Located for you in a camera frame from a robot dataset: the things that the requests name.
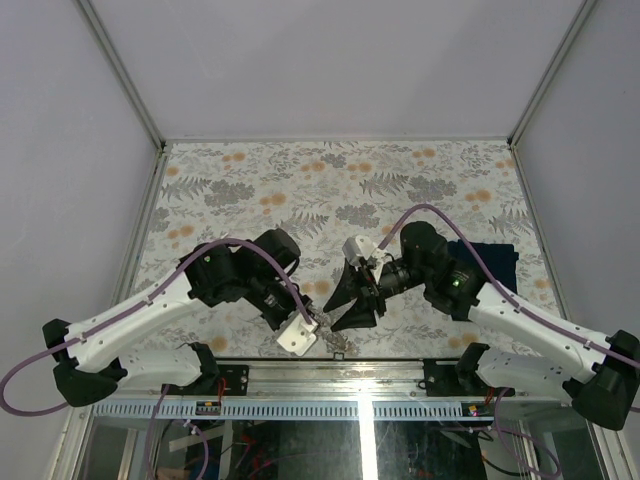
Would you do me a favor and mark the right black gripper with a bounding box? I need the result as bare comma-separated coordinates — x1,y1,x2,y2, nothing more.
323,257,430,333

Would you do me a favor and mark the metal key organizer ring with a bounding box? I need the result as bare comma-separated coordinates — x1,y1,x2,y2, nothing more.
312,312,351,360

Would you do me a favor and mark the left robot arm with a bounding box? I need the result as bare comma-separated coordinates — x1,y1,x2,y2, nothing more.
43,228,318,407

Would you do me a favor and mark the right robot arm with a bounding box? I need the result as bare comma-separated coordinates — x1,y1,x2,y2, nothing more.
323,221,639,431

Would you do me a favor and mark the floral table mat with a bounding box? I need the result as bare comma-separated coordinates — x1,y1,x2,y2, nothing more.
135,140,560,359

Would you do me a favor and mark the dark blue cloth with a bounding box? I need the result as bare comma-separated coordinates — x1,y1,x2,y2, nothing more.
448,240,519,294

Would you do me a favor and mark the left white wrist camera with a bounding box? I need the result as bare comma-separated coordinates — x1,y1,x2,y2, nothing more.
276,314,319,357

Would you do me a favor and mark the aluminium front rail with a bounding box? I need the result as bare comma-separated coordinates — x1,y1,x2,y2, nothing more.
74,359,614,400

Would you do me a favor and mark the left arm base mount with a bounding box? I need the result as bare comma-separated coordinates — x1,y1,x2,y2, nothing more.
168,364,250,397

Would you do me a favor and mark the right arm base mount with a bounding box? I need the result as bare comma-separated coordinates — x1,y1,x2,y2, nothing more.
417,359,504,397

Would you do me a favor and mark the slotted cable duct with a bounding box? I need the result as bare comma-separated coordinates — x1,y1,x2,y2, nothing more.
93,399,492,422

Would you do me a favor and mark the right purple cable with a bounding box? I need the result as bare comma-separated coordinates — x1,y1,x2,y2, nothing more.
377,203,640,476

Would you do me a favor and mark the purple cable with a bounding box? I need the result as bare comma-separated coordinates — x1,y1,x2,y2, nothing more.
0,237,316,480
377,203,640,476

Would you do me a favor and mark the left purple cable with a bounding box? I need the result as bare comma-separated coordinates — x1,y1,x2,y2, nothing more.
0,237,316,480

